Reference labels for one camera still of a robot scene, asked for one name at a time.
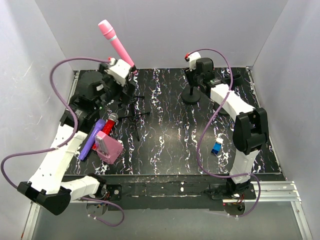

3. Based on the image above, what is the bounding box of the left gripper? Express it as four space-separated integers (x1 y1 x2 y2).
95 63 136 111

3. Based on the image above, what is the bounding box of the black round-base stand white mic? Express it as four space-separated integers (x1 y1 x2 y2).
181 85 201 105

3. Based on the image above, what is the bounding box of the black tripod shock-mount stand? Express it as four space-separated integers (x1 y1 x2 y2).
118 95 151 142

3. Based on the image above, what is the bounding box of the red glitter microphone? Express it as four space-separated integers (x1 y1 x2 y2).
91 118 116 139

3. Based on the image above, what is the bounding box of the purple microphone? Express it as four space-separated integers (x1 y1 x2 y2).
78 119 106 161

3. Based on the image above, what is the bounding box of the black round-base stand purple mic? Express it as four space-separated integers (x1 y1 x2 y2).
213 74 243 116

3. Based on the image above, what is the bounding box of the pink microphone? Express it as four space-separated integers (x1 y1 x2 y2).
98 19 137 74

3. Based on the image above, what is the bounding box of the black tripod stand pink mic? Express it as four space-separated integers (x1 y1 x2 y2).
125 65 137 99

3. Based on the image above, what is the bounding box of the white microphone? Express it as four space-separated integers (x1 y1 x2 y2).
108 112 119 123

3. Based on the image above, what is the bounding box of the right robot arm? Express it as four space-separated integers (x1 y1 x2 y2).
184 52 269 199

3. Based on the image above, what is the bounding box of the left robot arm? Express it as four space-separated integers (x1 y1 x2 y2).
17 120 124 216

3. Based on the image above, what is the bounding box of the black marble mat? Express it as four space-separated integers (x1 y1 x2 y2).
53 66 281 176

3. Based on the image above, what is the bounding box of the pink metronome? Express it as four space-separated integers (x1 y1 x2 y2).
95 131 124 165

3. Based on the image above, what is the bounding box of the blue white small toy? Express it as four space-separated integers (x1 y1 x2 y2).
211 137 223 155

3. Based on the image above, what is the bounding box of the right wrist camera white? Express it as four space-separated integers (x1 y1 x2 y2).
184 51 201 71

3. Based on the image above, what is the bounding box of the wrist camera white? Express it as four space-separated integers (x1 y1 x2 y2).
184 51 201 71
106 57 131 87

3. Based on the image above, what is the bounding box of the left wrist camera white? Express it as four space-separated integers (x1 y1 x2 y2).
106 57 131 87

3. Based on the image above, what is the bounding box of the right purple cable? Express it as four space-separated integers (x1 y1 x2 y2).
188 48 262 218

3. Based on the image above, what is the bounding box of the purple cable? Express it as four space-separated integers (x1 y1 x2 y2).
188 48 262 218
0 57 125 227

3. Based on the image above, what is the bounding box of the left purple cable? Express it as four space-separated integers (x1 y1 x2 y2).
0 57 125 227

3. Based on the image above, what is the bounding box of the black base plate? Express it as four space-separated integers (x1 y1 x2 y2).
44 172 286 212

